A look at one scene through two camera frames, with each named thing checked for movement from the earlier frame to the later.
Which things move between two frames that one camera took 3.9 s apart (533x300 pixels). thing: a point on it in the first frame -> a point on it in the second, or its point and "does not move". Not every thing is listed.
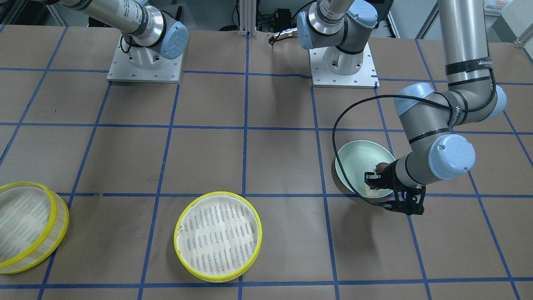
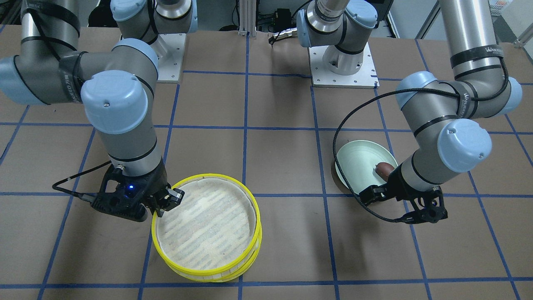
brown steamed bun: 380,166 does not move
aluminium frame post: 247,9 does not move
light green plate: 357,157 does not move
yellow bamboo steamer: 34,221 -> 212,234
